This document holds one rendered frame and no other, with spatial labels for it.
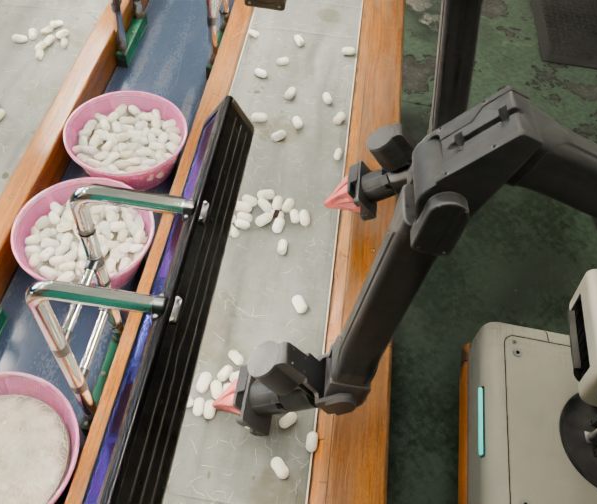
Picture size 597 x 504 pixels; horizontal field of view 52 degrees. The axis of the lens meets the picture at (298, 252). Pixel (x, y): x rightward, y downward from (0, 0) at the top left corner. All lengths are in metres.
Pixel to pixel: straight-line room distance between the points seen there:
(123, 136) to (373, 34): 0.73
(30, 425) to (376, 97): 1.04
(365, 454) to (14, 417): 0.57
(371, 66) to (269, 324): 0.79
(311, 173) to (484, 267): 1.06
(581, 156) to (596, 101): 2.58
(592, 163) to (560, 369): 1.25
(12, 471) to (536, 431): 1.20
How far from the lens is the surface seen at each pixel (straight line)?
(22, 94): 1.62
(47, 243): 1.28
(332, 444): 1.03
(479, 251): 2.32
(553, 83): 3.19
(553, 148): 0.58
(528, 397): 1.74
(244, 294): 1.17
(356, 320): 0.76
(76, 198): 0.85
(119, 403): 0.72
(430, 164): 0.60
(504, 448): 1.65
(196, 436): 1.05
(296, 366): 0.86
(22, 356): 1.24
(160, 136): 1.44
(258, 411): 0.96
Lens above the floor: 1.73
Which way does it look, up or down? 53 degrees down
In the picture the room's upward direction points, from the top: 8 degrees clockwise
